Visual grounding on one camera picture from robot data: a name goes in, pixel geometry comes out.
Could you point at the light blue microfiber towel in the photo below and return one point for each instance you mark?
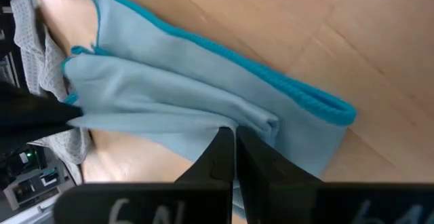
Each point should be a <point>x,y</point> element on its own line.
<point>169,81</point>

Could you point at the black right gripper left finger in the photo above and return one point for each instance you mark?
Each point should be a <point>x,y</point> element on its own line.
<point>203,169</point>

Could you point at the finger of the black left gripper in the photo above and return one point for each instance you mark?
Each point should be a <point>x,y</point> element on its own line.
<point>30,115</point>

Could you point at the grey waffle microfiber towel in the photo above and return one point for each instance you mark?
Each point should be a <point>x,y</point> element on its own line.
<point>30,30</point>

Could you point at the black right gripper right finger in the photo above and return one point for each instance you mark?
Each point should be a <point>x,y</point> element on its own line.
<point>268,176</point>

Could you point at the silver frame bracket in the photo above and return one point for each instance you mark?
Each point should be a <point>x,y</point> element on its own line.
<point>37,186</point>

